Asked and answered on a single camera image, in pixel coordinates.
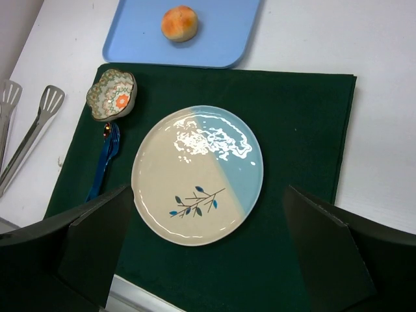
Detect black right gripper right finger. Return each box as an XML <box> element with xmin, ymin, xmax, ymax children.
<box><xmin>283</xmin><ymin>186</ymin><xmax>415</xmax><ymax>311</ymax></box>

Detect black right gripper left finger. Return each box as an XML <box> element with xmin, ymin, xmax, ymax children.
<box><xmin>1</xmin><ymin>185</ymin><xmax>133</xmax><ymax>311</ymax></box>

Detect stainless steel serving tongs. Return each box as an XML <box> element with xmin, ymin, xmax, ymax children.
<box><xmin>1</xmin><ymin>85</ymin><xmax>65</xmax><ymax>196</ymax></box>

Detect round golden bread bun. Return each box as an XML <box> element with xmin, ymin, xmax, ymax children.
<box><xmin>161</xmin><ymin>5</ymin><xmax>198</xmax><ymax>43</ymax></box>

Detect shiny blue metal fork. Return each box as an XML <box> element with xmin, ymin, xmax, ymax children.
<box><xmin>85</xmin><ymin>122</ymin><xmax>120</xmax><ymax>202</ymax></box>

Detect shiny blue metal spoon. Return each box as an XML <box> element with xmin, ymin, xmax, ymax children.
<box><xmin>103</xmin><ymin>122</ymin><xmax>111</xmax><ymax>140</ymax></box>

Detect beige and blue ceramic plate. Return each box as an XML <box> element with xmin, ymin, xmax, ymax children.
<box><xmin>131</xmin><ymin>105</ymin><xmax>264</xmax><ymax>246</ymax></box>

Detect flower-shaped patterned small bowl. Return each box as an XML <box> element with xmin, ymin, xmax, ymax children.
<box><xmin>86</xmin><ymin>68</ymin><xmax>138</xmax><ymax>122</ymax></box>

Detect light blue plastic tray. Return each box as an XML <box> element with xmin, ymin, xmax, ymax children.
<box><xmin>102</xmin><ymin>0</ymin><xmax>261</xmax><ymax>68</ymax></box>

